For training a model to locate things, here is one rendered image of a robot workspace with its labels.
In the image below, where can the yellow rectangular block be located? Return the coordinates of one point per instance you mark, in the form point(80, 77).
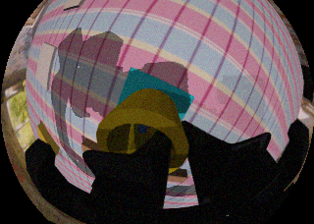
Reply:
point(43, 135)

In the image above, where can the brown flat bar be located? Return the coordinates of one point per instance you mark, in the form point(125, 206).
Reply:
point(179, 175)

